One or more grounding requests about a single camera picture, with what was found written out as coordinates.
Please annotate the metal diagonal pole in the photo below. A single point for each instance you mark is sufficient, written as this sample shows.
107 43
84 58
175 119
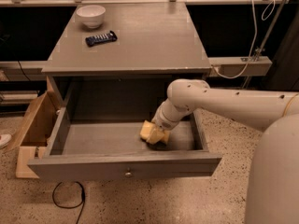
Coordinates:
255 58

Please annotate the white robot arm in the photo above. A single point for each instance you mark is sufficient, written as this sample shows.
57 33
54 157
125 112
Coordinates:
273 190

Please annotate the white ceramic bowl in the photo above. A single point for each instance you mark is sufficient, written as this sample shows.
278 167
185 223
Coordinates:
92 16

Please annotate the round metal drawer knob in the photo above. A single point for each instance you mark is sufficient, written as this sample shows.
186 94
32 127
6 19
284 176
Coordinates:
128 173

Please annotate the light wooden box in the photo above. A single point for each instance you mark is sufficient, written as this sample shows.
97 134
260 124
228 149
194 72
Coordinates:
31 139

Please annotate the yellow sponge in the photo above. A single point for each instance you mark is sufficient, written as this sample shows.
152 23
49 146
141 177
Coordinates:
153 134

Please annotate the dark blue snack bar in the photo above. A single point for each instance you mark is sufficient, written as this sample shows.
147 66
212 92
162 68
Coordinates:
100 39

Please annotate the grey open top drawer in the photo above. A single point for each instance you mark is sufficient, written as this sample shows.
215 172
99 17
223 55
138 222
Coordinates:
96 135

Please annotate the grey metal rail beam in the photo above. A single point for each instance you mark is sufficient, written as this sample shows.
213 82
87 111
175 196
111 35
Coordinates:
210 67

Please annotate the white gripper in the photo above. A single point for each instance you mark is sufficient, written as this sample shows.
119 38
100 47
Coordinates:
164 121

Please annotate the grey wooden cabinet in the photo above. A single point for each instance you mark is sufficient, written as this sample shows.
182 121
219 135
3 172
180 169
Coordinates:
150 34

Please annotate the red white shoe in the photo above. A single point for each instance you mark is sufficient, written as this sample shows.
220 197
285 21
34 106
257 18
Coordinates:
4 139

